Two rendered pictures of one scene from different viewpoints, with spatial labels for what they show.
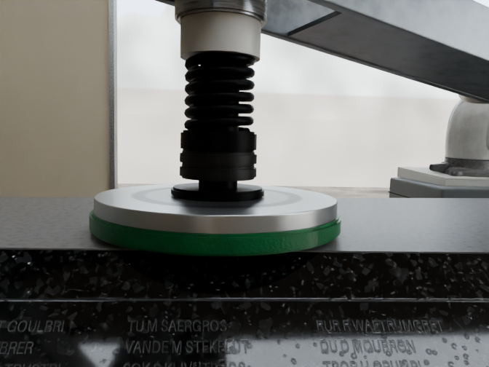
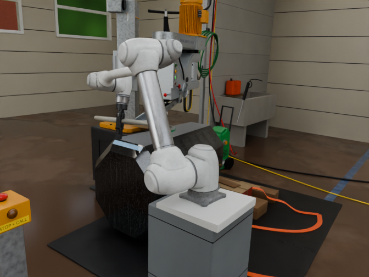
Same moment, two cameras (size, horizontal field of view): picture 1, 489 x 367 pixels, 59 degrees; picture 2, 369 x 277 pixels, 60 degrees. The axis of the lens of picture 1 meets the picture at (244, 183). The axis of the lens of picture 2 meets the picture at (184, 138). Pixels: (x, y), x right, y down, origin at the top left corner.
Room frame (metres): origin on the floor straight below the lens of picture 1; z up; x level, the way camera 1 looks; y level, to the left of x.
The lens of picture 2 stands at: (2.52, -2.00, 1.54)
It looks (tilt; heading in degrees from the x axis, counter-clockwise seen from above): 14 degrees down; 133
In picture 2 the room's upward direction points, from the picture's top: 2 degrees clockwise
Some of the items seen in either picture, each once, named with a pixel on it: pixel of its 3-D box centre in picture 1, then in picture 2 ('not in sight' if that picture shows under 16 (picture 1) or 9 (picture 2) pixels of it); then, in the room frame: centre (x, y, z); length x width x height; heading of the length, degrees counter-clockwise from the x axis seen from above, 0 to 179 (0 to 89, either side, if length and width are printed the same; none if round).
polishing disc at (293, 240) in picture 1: (217, 205); not in sight; (0.39, 0.02, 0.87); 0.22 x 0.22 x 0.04
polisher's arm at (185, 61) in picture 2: not in sight; (181, 76); (0.25, 0.39, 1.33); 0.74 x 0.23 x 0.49; 113
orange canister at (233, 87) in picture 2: not in sight; (234, 87); (-0.91, 3.06, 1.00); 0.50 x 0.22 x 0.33; 95
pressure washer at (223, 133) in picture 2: not in sight; (218, 137); (-0.09, 1.53, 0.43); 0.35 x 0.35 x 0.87; 83
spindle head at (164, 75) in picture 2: not in sight; (168, 76); (0.36, 0.10, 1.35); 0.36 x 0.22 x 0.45; 113
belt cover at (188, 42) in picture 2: not in sight; (179, 43); (0.25, 0.35, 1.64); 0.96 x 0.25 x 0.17; 113
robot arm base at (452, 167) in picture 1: (461, 166); (205, 190); (1.56, -0.78, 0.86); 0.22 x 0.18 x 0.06; 89
